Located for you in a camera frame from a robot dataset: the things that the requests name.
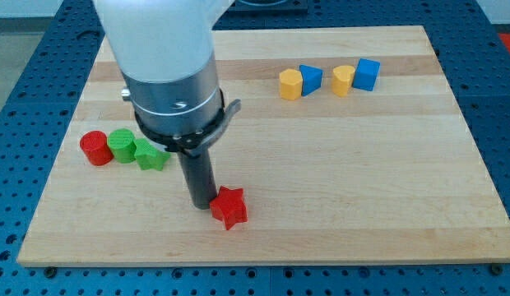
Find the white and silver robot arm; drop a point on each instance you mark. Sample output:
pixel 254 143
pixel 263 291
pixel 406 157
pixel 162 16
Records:
pixel 165 51

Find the blue cube block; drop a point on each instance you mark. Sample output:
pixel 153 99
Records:
pixel 366 74

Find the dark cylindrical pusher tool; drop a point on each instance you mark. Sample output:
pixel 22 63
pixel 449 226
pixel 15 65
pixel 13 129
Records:
pixel 199 177

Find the red star block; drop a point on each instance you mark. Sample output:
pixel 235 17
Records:
pixel 229 207

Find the yellow hexagon block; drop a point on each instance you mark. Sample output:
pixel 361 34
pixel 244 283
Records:
pixel 291 83

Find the blue triangular block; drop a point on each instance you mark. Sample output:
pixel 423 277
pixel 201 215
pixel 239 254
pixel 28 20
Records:
pixel 312 78

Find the wooden board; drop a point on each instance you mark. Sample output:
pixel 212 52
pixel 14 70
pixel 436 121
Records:
pixel 385 177

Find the green star block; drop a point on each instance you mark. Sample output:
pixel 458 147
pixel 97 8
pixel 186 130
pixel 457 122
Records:
pixel 148 157

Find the yellow heart block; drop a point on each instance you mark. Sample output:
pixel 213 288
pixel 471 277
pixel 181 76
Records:
pixel 342 79

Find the green cylinder block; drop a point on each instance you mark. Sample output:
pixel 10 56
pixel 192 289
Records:
pixel 121 143

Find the red cylinder block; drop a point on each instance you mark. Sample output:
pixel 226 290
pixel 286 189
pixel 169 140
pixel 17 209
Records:
pixel 94 146

